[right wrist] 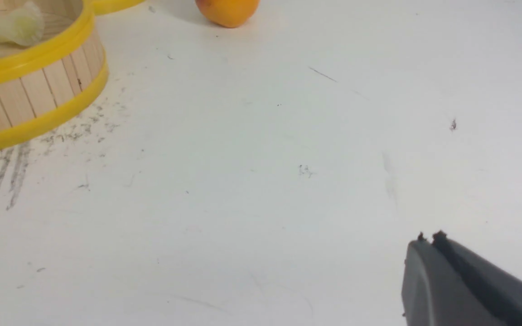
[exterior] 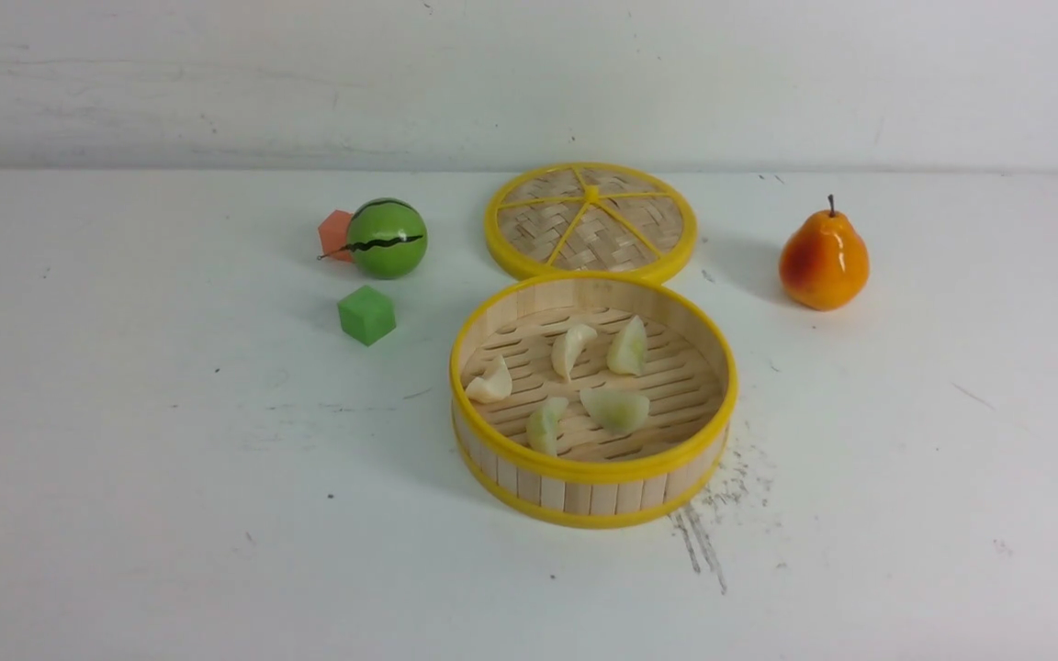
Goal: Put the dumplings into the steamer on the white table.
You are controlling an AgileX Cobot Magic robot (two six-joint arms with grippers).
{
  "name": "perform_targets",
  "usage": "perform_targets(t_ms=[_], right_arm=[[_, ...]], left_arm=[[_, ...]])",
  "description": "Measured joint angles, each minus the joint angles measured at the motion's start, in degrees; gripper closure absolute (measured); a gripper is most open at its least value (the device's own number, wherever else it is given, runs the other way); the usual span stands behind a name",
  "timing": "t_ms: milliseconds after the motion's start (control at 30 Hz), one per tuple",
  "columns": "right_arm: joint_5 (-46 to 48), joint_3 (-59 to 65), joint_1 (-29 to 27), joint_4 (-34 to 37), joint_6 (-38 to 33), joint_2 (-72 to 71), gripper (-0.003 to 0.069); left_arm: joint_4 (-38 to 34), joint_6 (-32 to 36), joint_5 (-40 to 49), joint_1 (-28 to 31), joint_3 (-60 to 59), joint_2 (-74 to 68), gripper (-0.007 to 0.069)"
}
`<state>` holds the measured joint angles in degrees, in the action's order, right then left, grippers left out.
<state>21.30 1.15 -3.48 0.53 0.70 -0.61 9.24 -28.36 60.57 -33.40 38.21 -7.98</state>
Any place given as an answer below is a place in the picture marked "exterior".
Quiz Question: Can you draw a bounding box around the pale green-tinted dumpling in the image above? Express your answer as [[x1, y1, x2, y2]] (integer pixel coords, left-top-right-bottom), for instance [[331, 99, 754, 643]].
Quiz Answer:
[[580, 387, 650, 436]]

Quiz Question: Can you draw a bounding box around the bamboo steamer tray yellow rim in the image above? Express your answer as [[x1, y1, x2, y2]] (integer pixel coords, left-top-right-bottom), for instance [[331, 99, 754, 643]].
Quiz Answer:
[[449, 272, 738, 530]]

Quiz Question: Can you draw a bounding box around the woven bamboo steamer lid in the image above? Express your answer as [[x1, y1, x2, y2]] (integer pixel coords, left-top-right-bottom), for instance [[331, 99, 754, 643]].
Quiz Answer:
[[484, 162, 698, 284]]

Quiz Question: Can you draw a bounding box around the green-filled translucent dumpling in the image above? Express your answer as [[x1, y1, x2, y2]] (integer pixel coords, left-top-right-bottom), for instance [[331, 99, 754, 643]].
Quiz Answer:
[[525, 397, 569, 457]]

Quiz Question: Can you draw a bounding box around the cream white dumpling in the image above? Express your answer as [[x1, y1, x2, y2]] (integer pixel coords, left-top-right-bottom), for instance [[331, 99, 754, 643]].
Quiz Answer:
[[551, 323, 599, 382]]

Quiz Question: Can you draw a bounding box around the green toy cube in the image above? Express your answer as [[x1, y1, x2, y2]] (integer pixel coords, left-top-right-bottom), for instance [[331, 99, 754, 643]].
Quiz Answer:
[[338, 286, 398, 346]]

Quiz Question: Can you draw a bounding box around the pale green dumpling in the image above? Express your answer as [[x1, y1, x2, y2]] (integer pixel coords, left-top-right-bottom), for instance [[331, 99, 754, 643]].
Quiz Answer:
[[606, 317, 649, 377]]

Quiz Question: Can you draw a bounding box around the green watermelon toy ball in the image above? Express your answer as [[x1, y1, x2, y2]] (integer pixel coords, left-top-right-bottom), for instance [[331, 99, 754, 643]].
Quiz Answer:
[[344, 197, 428, 279]]

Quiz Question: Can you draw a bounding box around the orange toy cube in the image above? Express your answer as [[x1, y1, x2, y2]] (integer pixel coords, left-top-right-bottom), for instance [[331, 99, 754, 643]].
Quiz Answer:
[[318, 209, 353, 263]]

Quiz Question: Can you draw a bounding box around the orange toy pear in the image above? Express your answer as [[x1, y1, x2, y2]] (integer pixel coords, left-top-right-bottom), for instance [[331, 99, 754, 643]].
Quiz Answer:
[[778, 194, 871, 312]]

